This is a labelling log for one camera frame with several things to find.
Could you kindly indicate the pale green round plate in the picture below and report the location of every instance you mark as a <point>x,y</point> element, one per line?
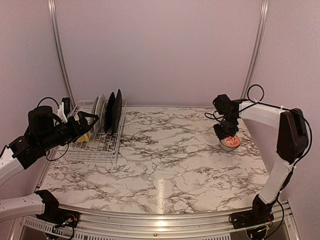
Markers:
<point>98,111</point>

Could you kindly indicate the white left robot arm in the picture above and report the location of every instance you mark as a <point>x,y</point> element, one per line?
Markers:
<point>16,157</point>

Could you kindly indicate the black round plate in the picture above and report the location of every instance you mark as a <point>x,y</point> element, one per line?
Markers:
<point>109,112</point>

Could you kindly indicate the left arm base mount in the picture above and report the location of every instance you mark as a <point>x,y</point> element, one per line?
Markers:
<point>61,218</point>

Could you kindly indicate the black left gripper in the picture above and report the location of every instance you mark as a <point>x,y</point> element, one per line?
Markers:
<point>75,127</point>

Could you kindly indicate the white wire dish rack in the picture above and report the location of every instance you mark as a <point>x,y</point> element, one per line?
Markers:
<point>101,147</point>

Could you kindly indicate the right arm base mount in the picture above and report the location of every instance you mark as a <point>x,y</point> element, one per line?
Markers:
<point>247,218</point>

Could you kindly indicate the grey speckled plate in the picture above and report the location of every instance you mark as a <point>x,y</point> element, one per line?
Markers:
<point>102,118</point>

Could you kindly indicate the aluminium front table rail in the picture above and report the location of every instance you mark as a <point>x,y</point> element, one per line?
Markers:
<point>107,225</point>

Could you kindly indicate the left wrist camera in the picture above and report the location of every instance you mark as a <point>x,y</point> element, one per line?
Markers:
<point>64,109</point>

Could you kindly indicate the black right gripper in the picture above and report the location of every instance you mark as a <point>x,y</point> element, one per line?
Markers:
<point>220,134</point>

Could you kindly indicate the left aluminium wall profile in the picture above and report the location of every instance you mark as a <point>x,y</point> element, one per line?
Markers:
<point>59,50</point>

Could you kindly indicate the yellow ceramic mug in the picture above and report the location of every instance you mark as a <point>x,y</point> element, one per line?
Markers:
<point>84,138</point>

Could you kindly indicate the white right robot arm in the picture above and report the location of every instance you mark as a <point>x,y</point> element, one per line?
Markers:
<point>293,138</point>

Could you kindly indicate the black square plate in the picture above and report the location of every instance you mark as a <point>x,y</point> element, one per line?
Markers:
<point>116,112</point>

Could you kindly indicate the right aluminium wall profile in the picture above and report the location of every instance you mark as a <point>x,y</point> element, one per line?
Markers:
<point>260,34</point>

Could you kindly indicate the aluminium wall profile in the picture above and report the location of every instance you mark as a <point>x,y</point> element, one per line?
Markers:
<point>59,50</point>
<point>260,34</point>

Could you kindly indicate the red patterned white bowl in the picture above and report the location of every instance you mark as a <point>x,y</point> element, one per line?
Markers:
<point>230,143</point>

